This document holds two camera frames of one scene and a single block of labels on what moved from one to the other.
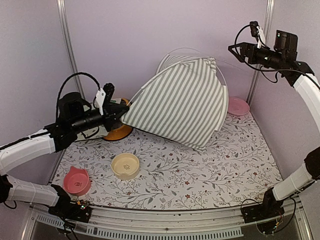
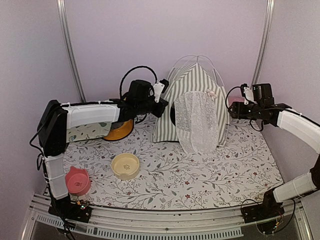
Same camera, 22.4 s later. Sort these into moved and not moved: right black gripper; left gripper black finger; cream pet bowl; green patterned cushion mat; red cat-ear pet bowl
Moved: right black gripper; left gripper black finger
Not moved: green patterned cushion mat; cream pet bowl; red cat-ear pet bowl
